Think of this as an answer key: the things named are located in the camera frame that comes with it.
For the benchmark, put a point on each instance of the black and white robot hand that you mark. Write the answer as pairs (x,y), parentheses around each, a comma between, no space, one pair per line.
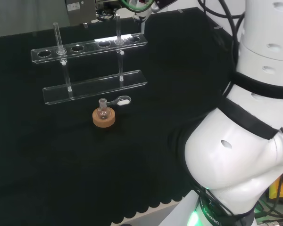
(145,14)

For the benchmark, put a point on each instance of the clear acrylic funnel stand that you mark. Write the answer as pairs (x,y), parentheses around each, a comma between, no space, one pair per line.
(96,86)

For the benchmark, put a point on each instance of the glass weighing funnel with powder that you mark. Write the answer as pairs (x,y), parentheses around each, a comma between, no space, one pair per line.
(122,101)

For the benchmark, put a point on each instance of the glass round-bottom flask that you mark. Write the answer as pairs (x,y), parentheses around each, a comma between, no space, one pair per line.
(103,112)

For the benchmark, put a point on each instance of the grey metal box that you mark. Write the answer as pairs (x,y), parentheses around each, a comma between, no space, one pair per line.
(81,11)

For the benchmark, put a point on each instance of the black cloth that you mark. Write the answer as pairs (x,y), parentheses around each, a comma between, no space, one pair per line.
(73,164)

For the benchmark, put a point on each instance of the yellow stop button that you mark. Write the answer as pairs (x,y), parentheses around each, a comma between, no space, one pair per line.
(281,186)

